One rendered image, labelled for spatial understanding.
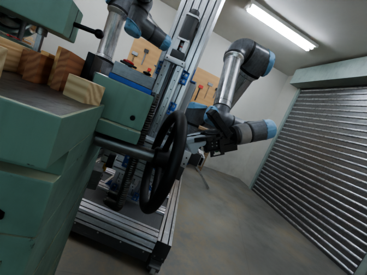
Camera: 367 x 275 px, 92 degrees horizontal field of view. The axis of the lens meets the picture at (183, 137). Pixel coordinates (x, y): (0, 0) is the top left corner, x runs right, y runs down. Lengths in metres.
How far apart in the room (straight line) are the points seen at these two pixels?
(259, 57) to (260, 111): 3.66
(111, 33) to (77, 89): 0.86
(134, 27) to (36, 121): 0.73
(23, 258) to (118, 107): 0.29
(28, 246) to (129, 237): 0.88
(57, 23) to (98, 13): 3.66
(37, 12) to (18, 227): 0.37
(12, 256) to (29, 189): 0.10
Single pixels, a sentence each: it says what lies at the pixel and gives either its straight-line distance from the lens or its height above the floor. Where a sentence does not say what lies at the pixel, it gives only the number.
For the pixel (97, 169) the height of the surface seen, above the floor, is 0.62.
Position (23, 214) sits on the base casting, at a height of 0.75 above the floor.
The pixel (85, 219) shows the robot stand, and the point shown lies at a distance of 1.25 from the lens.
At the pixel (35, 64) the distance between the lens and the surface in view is 0.39.
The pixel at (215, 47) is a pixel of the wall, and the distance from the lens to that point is 4.16.
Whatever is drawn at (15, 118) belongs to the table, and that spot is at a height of 0.88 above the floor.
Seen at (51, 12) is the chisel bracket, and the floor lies 1.03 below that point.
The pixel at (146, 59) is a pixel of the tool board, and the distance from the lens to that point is 3.82.
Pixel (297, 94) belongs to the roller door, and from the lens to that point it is 4.37.
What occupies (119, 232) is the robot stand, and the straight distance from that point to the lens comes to 1.21.
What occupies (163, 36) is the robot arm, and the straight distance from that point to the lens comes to 0.95.
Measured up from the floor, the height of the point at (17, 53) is 0.93.
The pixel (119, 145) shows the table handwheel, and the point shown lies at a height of 0.82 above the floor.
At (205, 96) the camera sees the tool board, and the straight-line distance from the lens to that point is 3.93.
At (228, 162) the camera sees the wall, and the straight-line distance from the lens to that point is 4.48.
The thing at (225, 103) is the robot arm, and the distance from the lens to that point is 0.74.
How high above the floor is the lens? 0.95
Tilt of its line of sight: 7 degrees down
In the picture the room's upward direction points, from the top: 23 degrees clockwise
